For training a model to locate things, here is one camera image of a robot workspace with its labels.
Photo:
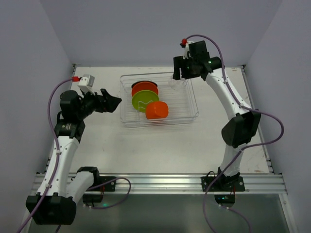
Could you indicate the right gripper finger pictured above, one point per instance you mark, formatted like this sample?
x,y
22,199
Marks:
x,y
186,72
178,62

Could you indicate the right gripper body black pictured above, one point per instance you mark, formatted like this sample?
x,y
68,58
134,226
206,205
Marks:
x,y
180,64

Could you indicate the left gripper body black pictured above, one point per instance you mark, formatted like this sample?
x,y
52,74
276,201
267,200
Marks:
x,y
100,101

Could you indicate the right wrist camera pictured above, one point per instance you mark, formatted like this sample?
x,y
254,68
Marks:
x,y
186,53

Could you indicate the orange plate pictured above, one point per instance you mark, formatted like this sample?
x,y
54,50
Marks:
x,y
144,86

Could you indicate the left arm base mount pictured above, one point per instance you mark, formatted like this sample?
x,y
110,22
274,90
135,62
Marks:
x,y
94,188

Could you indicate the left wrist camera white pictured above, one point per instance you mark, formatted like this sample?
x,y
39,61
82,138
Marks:
x,y
85,84

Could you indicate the green plate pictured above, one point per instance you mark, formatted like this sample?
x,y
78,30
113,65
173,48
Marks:
x,y
141,99

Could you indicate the aluminium frame rail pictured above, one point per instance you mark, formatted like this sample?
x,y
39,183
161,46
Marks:
x,y
191,184

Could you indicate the clear plastic rack tray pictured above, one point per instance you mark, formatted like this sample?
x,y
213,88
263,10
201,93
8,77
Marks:
x,y
182,103

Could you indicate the clear glass cup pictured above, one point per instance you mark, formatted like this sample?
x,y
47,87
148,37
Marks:
x,y
177,84

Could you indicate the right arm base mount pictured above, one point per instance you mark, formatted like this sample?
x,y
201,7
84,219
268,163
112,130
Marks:
x,y
230,184

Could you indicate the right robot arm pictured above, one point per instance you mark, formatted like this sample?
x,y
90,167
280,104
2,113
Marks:
x,y
242,123

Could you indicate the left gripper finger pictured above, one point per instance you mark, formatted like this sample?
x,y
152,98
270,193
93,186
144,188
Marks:
x,y
112,103
105,94

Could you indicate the white wire dish rack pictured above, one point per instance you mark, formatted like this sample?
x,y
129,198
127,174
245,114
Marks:
x,y
139,90

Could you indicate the black plate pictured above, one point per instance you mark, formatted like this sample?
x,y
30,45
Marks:
x,y
144,81

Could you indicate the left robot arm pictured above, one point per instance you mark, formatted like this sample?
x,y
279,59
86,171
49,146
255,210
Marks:
x,y
55,202

